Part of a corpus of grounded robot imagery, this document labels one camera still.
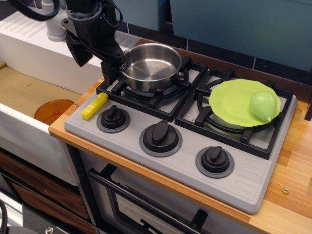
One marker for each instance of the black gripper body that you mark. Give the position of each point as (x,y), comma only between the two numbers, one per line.
(97,35)

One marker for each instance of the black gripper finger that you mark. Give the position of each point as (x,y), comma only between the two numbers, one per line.
(78,51)
(112,70)

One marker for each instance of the stainless steel pot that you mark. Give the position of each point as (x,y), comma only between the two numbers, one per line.
(151,67)

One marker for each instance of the small green toy pear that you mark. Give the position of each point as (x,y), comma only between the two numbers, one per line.
(263,104)

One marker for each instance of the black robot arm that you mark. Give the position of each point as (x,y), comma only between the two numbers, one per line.
(89,9)

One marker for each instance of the left black stove knob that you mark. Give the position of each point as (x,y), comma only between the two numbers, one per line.
(113,120)

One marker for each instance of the black stove knob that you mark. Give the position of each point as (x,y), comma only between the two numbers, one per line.
(215,162)
(160,140)
(113,120)

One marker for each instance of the middle black stove knob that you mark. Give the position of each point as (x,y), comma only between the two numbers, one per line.
(160,140)

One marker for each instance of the light green plastic plate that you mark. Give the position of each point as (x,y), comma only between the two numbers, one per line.
(230,102)

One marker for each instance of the right black stove knob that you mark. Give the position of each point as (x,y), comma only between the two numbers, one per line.
(215,162)

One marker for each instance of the grey toy stove top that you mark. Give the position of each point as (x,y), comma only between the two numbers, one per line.
(244,188)

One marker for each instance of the yellow toy corn cob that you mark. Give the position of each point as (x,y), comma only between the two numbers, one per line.
(93,107)

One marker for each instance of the grey toy faucet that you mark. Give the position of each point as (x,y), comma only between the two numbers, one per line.
(55,31)

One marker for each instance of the white toy sink unit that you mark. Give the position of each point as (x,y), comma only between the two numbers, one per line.
(33,71)

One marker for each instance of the left black burner grate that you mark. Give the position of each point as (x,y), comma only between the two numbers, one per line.
(164,104)

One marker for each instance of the black burner grate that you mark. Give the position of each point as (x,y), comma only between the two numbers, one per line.
(263,141)
(164,104)

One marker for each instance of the wooden drawer fronts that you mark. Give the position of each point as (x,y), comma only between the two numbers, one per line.
(45,193)

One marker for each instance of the right black burner grate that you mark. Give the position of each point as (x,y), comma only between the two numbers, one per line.
(263,141)

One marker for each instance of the oven door with black handle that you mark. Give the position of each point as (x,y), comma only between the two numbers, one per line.
(136,206)

